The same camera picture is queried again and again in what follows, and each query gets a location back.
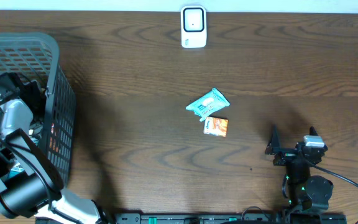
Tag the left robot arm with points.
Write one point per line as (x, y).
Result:
(30, 185)

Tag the small orange tissue packet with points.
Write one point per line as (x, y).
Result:
(215, 126)

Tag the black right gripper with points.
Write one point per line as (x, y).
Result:
(273, 147)

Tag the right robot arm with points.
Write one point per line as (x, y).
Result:
(307, 194)

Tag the white barcode scanner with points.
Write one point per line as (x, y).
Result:
(193, 27)

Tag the grey plastic mesh basket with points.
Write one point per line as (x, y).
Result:
(36, 55)

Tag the mint green wipes packet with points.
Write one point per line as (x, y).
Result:
(208, 104)

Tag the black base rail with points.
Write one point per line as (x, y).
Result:
(229, 218)

